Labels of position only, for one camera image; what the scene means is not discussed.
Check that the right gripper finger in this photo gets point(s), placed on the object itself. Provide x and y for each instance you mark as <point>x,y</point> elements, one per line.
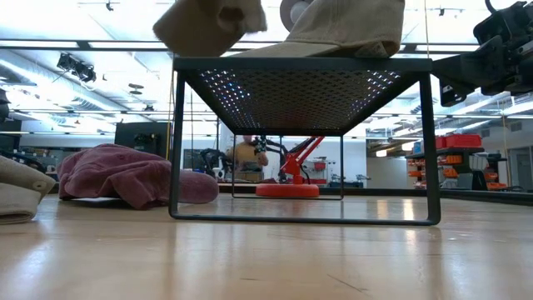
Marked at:
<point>453,93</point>
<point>479,66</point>

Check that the maroon baseball cap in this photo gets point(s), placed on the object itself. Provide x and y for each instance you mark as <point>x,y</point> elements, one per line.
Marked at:
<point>116,175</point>

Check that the black background robot arm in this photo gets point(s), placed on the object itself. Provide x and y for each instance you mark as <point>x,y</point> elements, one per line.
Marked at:
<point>212,160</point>

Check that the red storage bin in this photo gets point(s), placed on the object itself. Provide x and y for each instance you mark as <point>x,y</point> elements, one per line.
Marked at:
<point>440,142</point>
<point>464,141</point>

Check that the black storage rack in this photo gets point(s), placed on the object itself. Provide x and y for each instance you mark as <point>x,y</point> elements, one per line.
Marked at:
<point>462,151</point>

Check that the black perforated metal stand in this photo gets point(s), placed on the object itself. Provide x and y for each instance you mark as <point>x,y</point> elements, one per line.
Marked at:
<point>291,63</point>

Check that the red desk lamp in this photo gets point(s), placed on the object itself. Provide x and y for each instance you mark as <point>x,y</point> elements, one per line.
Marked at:
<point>287,191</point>

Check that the person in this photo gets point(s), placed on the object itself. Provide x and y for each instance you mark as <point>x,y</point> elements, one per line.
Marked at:
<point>245,154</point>

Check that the black monitor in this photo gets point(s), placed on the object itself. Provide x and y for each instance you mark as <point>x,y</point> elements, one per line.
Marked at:
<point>137,137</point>

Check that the black ceiling-mounted device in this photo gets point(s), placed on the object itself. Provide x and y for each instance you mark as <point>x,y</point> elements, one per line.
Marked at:
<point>79,68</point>

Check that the black aluminium table frame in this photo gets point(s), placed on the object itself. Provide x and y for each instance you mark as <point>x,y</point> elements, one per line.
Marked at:
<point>358,191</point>

